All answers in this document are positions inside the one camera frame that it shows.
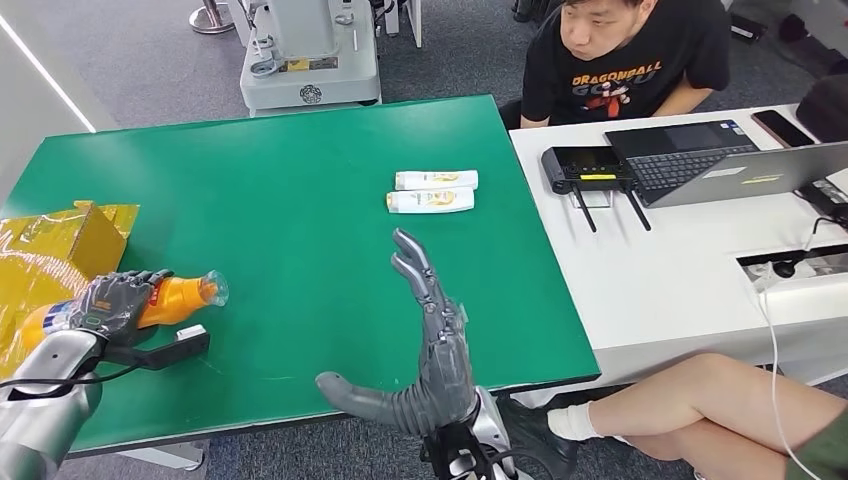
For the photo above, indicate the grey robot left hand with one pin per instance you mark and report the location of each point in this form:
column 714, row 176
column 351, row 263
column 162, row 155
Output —
column 109, row 308

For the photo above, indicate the seated person with crossed legs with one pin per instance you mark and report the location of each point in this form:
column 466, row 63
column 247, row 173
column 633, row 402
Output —
column 696, row 411

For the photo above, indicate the yellow taped cardboard box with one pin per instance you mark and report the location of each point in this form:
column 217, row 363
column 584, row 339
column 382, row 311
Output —
column 66, row 238

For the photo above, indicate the grey open laptop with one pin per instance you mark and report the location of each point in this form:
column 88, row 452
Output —
column 689, row 164

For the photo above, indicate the white shampoo bottle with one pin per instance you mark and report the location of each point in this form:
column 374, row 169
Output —
column 427, row 180
column 420, row 201

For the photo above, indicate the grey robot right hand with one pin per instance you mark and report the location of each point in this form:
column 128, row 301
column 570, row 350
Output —
column 444, row 378

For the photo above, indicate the black router with antennas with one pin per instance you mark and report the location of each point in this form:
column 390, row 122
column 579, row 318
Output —
column 583, row 164

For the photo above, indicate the small black floor object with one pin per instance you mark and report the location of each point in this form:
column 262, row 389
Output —
column 792, row 28

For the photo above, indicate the white robot base machine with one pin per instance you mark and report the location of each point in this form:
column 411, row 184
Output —
column 311, row 79

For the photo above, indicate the black flat box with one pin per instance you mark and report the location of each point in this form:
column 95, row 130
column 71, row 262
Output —
column 748, row 28

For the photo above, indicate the white panel stand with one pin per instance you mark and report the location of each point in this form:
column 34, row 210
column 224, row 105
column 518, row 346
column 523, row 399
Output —
column 412, row 20

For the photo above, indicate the orange bottle with clear cap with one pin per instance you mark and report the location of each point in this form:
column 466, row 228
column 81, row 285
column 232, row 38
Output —
column 175, row 301

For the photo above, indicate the black rounded bag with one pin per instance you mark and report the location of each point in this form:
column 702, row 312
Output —
column 825, row 107

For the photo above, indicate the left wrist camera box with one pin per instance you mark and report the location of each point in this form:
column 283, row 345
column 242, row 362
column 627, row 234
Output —
column 179, row 346

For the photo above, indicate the black smartphone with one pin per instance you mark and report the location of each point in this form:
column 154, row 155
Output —
column 782, row 128

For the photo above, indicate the chrome stand base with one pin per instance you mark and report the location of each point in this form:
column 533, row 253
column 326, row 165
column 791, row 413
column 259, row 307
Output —
column 210, row 23

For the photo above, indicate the black desk device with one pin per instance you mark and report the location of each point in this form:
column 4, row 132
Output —
column 828, row 197

